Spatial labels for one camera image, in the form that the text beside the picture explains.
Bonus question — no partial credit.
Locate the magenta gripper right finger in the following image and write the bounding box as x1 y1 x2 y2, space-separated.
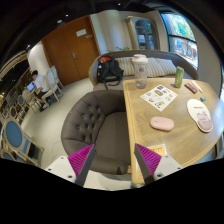
134 144 162 184

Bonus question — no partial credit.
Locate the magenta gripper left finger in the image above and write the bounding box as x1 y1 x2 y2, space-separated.
68 144 95 187

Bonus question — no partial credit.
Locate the pink computer mouse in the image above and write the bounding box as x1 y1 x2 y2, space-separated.
150 117 174 131

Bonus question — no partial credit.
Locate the white cat mouse pad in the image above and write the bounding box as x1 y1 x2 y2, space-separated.
187 99 213 133

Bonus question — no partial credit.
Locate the yellow card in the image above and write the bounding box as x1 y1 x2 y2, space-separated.
148 144 167 156

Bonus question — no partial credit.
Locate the grey tufted armchair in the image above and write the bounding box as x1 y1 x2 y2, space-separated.
61 90 131 175

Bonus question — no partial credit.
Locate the wooden table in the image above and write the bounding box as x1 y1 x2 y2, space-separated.
123 78 224 184

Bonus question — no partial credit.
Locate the blue round-back chair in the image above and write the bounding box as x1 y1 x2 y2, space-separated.
3 118 44 167

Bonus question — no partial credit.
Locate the white sticker sheet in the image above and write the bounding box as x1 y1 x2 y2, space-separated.
141 85 177 111

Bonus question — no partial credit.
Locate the small teal eraser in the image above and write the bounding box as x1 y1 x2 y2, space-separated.
200 97 206 102

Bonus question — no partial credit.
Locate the white wooden chair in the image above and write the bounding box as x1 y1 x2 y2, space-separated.
43 69 61 101

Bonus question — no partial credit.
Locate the seated person white shirt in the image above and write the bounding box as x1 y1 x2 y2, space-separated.
31 70 49 111

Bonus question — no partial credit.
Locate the white pen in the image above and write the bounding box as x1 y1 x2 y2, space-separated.
192 80 203 93

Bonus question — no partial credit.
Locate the laptop computer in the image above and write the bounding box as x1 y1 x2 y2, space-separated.
27 81 36 92

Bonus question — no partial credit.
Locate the striped cushion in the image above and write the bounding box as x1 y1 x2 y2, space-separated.
117 57 176 77

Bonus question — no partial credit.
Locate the black backpack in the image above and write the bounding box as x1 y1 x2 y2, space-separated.
97 56 124 88

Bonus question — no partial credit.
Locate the green carton box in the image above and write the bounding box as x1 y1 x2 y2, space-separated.
175 66 184 88

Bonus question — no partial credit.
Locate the grey sofa bench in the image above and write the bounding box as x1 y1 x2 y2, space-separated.
88 50 198 91

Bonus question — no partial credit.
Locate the clear plastic shaker bottle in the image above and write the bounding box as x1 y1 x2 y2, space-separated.
132 54 148 89

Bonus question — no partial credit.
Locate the wooden door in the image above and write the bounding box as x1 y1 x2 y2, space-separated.
42 16 99 86

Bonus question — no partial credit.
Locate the large window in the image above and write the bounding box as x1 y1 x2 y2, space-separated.
161 13 198 69

